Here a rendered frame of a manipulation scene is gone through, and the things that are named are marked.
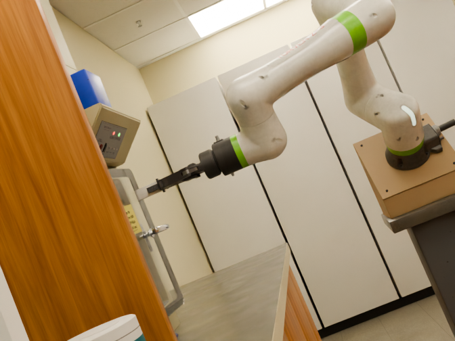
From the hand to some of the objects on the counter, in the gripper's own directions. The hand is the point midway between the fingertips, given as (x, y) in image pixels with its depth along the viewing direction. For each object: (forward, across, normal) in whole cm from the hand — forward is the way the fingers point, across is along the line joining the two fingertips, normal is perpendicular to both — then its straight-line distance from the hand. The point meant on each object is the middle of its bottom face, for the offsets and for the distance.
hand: (148, 191), depth 150 cm
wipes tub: (-2, +70, +37) cm, 79 cm away
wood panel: (+23, +34, +37) cm, 55 cm away
